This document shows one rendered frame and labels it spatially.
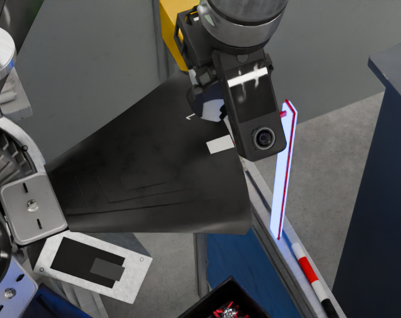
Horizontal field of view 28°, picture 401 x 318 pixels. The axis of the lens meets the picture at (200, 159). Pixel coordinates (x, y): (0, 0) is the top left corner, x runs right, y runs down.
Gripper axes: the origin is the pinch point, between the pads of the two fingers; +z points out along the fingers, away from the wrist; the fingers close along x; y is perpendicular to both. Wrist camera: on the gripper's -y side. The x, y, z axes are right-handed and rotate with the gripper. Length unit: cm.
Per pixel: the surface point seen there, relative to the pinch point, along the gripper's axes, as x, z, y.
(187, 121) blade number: 1.4, 9.4, 4.2
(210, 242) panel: -13, 96, 4
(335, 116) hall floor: -76, 144, 36
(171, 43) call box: -7.7, 35.8, 27.4
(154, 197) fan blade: 9.0, 8.9, -3.8
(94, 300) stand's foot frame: 15, 127, 7
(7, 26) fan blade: 19.0, -4.8, 16.3
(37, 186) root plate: 21.5, 11.0, 3.1
